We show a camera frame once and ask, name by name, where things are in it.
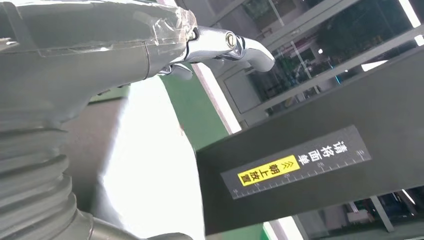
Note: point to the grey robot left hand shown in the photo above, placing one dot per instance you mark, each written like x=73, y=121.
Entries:
x=82, y=59

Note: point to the black inbound scanner machine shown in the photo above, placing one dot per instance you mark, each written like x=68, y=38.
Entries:
x=331, y=109

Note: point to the black and yellow ruler label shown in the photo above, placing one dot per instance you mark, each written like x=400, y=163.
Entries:
x=298, y=162

